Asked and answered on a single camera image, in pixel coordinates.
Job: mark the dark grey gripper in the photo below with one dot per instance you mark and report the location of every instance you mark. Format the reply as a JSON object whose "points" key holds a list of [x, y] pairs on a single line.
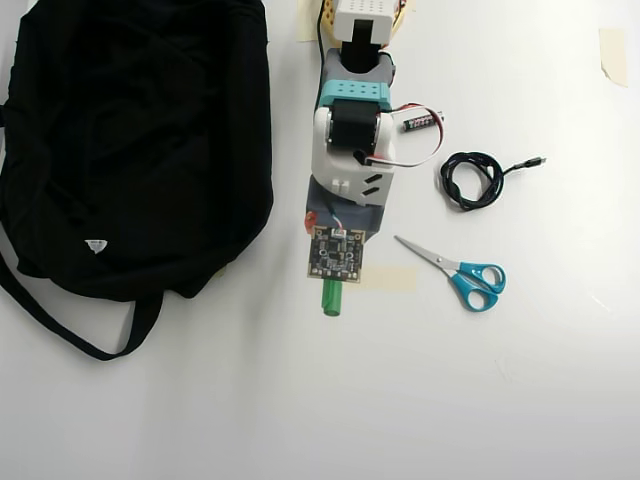
{"points": [[371, 218]]}

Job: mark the green marker with black barrel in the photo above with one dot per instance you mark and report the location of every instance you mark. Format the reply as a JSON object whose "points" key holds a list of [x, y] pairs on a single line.
{"points": [[332, 299]]}

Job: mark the white and teal robot arm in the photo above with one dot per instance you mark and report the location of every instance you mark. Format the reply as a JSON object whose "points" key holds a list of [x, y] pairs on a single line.
{"points": [[352, 125]]}

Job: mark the yellow perforated robot base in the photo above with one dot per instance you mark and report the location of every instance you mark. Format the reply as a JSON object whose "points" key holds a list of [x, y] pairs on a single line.
{"points": [[329, 20]]}

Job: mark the black fabric bag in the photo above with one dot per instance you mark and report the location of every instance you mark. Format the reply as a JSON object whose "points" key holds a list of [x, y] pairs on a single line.
{"points": [[140, 150]]}

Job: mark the long beige masking tape strip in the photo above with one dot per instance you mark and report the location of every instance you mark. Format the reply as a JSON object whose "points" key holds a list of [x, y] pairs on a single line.
{"points": [[392, 280]]}

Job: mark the black aa battery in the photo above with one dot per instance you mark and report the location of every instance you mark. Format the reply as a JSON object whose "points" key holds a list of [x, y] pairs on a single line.
{"points": [[417, 123]]}

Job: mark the torn beige masking tape strip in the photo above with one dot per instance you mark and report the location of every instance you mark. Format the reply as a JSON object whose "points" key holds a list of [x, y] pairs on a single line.
{"points": [[614, 55]]}

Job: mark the camera circuit board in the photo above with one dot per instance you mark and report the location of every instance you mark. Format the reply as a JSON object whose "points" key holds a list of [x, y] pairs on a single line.
{"points": [[336, 255]]}

